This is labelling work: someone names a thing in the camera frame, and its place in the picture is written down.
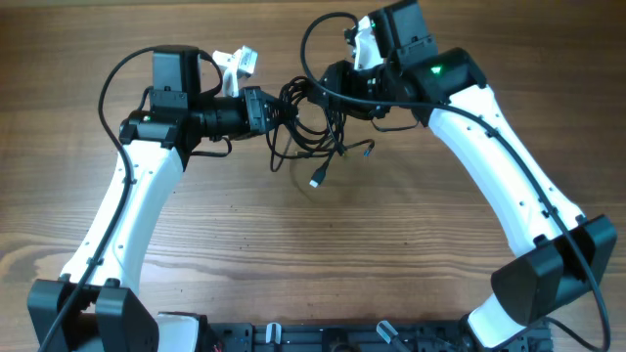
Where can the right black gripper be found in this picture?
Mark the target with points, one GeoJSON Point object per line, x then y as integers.
{"type": "Point", "coordinates": [342, 76]}

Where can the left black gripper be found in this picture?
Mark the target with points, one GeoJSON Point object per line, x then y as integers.
{"type": "Point", "coordinates": [253, 116]}

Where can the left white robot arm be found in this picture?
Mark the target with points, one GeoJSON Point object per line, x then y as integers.
{"type": "Point", "coordinates": [93, 305]}

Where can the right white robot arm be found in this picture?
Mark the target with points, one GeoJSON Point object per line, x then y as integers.
{"type": "Point", "coordinates": [560, 254]}

